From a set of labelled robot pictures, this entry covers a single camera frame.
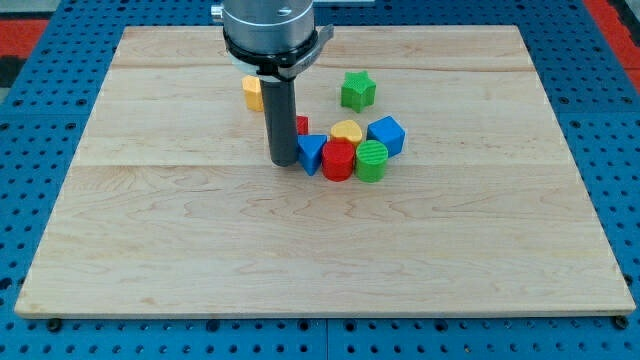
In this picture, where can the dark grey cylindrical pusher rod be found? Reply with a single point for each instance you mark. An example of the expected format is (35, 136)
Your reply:
(280, 118)

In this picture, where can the red star block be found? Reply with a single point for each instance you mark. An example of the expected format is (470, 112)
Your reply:
(302, 124)

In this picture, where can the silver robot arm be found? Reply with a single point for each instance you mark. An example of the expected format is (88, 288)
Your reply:
(275, 41)

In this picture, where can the green star block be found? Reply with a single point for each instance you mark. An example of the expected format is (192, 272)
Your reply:
(357, 91)

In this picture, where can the yellow hexagon block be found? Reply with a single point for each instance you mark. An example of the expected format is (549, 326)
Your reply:
(252, 93)

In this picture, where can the blue triangle block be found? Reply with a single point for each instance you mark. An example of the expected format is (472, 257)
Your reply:
(310, 152)

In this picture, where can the yellow heart block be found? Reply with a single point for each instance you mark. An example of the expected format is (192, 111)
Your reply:
(348, 130)

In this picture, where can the red cylinder block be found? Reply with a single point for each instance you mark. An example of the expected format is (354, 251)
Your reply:
(338, 160)

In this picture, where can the green cylinder block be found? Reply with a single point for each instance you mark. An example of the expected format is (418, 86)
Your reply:
(371, 160)

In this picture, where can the blue cube block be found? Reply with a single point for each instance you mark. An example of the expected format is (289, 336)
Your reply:
(389, 132)

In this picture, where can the wooden board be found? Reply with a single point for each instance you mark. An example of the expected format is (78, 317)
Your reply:
(172, 209)

